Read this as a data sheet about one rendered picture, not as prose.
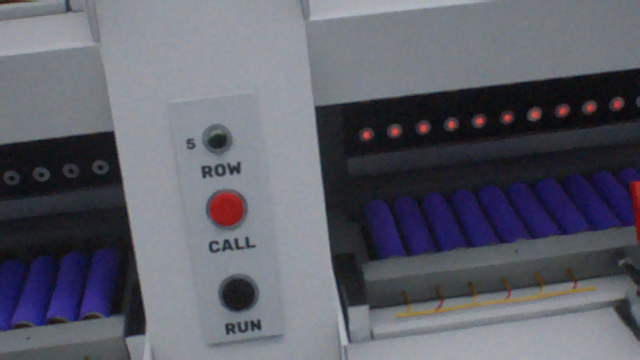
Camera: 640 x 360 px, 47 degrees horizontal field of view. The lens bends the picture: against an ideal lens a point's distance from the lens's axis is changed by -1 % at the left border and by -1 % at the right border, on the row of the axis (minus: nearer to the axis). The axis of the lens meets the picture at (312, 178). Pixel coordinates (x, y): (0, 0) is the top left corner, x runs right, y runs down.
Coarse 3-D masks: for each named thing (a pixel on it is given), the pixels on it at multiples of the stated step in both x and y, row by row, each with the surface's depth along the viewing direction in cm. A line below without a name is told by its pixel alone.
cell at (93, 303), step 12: (96, 252) 49; (108, 252) 49; (96, 264) 47; (108, 264) 48; (96, 276) 46; (108, 276) 47; (96, 288) 45; (108, 288) 46; (84, 300) 45; (96, 300) 44; (108, 300) 45; (84, 312) 44; (96, 312) 44; (108, 312) 44
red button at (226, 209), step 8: (216, 200) 35; (224, 200) 35; (232, 200) 35; (240, 200) 35; (216, 208) 35; (224, 208) 35; (232, 208) 35; (240, 208) 35; (216, 216) 35; (224, 216) 35; (232, 216) 35; (240, 216) 35; (224, 224) 35; (232, 224) 35
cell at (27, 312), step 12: (36, 264) 48; (48, 264) 48; (36, 276) 47; (48, 276) 47; (24, 288) 46; (36, 288) 46; (48, 288) 47; (24, 300) 45; (36, 300) 45; (48, 300) 46; (24, 312) 44; (36, 312) 44; (12, 324) 44; (36, 324) 44
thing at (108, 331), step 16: (96, 320) 42; (112, 320) 42; (0, 336) 42; (16, 336) 42; (32, 336) 41; (48, 336) 41; (64, 336) 41; (80, 336) 41; (96, 336) 41; (112, 336) 41; (0, 352) 41; (16, 352) 41; (32, 352) 41; (48, 352) 41; (64, 352) 41; (80, 352) 41; (96, 352) 41; (112, 352) 42; (128, 352) 42
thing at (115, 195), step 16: (48, 192) 52; (64, 192) 51; (80, 192) 51; (96, 192) 52; (112, 192) 52; (0, 208) 51; (16, 208) 51; (32, 208) 52; (48, 208) 52; (64, 208) 52; (80, 208) 52; (96, 208) 52; (128, 272) 50; (128, 288) 48; (128, 304) 47; (128, 320) 41; (144, 320) 41; (128, 336) 40; (144, 336) 40; (144, 352) 36
